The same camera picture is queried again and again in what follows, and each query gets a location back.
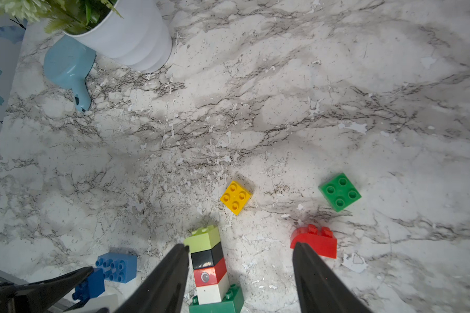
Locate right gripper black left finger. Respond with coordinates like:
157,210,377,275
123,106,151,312
116,244,189,313

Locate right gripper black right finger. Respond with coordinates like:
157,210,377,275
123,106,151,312
292,243,371,313

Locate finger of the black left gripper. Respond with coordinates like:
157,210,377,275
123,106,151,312
0,267,93,312

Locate light blue lego brick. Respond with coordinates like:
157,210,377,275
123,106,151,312
95,252,138,284

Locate cream lego brick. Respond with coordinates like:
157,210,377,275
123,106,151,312
197,274,230,305

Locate black lego brick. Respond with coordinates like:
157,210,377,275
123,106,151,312
191,242,224,270

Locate lime green lego brick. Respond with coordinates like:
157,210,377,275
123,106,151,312
184,225,221,253

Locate green lego base brick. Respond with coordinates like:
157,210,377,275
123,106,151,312
189,284,244,313

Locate red lego brick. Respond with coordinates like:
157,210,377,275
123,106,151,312
194,258,227,287

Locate small red lego piece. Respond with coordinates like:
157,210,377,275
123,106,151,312
291,224,338,259

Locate dark blue lego brick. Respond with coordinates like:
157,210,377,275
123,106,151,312
72,268,105,301

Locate small green lego brick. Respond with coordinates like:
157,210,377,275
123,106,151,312
319,173,362,213

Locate yellow lego brick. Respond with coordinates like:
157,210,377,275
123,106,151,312
220,181,252,215

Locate white plant pot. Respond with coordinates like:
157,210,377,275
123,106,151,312
71,0,172,73

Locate artificial green plant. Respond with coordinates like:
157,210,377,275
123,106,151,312
0,0,121,35

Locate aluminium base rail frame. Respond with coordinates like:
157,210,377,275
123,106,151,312
0,270,74,312

